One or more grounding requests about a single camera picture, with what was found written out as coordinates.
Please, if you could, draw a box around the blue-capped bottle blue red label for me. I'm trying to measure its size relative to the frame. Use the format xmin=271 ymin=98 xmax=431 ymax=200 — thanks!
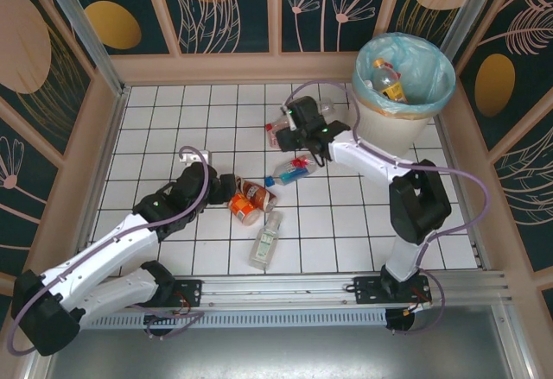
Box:
xmin=264 ymin=157 xmax=320 ymax=187

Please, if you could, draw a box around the orange label bottle brown cap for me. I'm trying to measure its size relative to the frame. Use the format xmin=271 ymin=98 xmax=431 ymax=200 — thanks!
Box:
xmin=227 ymin=192 xmax=263 ymax=226

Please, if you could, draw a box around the brown drink bottle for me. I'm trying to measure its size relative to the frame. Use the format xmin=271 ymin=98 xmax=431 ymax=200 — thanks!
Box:
xmin=235 ymin=174 xmax=280 ymax=212

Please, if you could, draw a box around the orange juice bottle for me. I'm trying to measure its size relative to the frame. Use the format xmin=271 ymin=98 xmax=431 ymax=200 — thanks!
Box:
xmin=372 ymin=58 xmax=410 ymax=104

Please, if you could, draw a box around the small clear bottle green label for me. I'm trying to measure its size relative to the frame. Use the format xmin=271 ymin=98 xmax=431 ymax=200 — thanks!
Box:
xmin=248 ymin=210 xmax=284 ymax=272

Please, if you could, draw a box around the white waste bin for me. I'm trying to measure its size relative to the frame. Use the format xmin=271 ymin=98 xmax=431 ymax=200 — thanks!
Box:
xmin=356 ymin=102 xmax=437 ymax=158

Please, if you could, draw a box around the light blue bin liner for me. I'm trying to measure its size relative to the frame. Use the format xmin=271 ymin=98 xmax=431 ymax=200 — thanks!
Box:
xmin=352 ymin=31 xmax=457 ymax=117

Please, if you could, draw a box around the grey metal panel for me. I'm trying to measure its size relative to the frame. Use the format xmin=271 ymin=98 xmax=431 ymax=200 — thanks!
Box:
xmin=42 ymin=305 xmax=519 ymax=379

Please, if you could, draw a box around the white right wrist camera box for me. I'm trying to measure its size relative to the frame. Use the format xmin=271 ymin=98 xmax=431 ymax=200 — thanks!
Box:
xmin=281 ymin=103 xmax=299 ymax=133

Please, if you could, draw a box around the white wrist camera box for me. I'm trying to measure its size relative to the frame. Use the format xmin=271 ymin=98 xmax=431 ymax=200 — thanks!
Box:
xmin=281 ymin=103 xmax=299 ymax=133
xmin=180 ymin=148 xmax=213 ymax=167

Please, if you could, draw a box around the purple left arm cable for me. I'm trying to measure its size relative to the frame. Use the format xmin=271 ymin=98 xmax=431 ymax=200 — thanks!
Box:
xmin=7 ymin=146 xmax=211 ymax=354

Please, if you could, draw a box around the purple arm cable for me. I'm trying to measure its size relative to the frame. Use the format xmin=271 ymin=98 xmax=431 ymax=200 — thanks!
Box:
xmin=283 ymin=79 xmax=492 ymax=337
xmin=7 ymin=146 xmax=211 ymax=354

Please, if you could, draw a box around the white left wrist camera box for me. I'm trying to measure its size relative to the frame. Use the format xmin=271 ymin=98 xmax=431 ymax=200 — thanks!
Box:
xmin=180 ymin=148 xmax=213 ymax=167

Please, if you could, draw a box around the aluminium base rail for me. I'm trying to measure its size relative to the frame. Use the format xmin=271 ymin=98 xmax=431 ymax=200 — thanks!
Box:
xmin=41 ymin=271 xmax=513 ymax=311

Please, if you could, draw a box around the grey slotted cable duct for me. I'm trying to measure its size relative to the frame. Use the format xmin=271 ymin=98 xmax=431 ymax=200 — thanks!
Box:
xmin=79 ymin=313 xmax=388 ymax=328

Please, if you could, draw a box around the aluminium frame post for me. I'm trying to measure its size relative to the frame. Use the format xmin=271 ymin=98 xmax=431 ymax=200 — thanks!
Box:
xmin=36 ymin=0 xmax=130 ymax=95
xmin=444 ymin=0 xmax=492 ymax=67

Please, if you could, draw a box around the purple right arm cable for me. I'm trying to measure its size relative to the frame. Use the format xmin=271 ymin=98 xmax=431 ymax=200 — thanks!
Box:
xmin=283 ymin=79 xmax=492 ymax=337

